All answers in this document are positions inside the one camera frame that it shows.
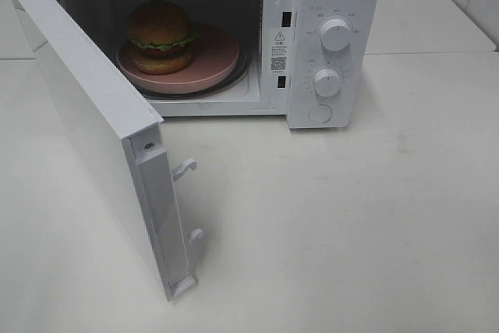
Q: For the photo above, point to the white round door button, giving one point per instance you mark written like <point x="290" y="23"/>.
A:
<point x="320" y="114"/>

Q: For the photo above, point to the pink round plate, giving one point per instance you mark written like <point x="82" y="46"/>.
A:
<point x="201" y="64"/>

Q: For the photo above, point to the white microwave door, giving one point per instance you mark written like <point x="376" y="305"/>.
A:
<point x="117" y="134"/>

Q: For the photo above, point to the burger with lettuce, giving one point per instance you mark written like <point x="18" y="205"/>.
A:
<point x="160" y="34"/>

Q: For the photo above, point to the glass microwave turntable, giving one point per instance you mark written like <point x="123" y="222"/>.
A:
<point x="241" y="68"/>

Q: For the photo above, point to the white lower timer knob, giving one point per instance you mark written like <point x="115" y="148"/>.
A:
<point x="326" y="83"/>

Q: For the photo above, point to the white microwave oven body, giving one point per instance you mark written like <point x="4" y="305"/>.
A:
<point x="282" y="38"/>

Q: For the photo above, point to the white upper power knob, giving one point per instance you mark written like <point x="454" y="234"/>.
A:
<point x="335" y="33"/>

